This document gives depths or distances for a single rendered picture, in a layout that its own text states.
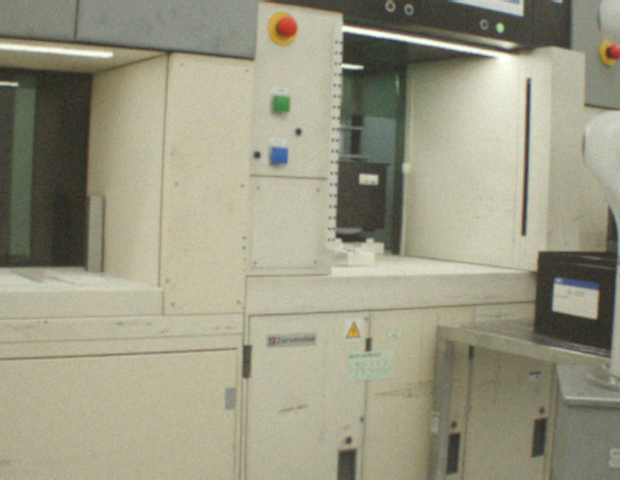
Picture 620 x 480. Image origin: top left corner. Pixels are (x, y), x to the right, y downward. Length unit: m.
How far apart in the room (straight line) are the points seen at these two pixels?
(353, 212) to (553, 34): 0.72
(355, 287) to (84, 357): 0.59
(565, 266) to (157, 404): 0.84
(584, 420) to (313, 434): 0.73
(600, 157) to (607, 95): 1.04
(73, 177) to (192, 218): 0.46
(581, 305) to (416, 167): 0.87
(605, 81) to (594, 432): 1.27
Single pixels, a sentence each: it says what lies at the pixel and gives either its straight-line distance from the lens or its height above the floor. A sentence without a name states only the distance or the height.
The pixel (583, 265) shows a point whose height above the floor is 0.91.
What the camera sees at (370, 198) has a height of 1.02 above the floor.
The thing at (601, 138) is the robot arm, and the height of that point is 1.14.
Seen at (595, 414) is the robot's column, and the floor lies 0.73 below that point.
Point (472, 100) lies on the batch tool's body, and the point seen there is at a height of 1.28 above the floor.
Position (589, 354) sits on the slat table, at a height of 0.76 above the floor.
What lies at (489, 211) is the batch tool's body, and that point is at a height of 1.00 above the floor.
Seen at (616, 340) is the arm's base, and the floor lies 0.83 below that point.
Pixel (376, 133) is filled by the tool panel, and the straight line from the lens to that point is 2.96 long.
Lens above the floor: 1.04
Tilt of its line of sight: 3 degrees down
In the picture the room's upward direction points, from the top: 2 degrees clockwise
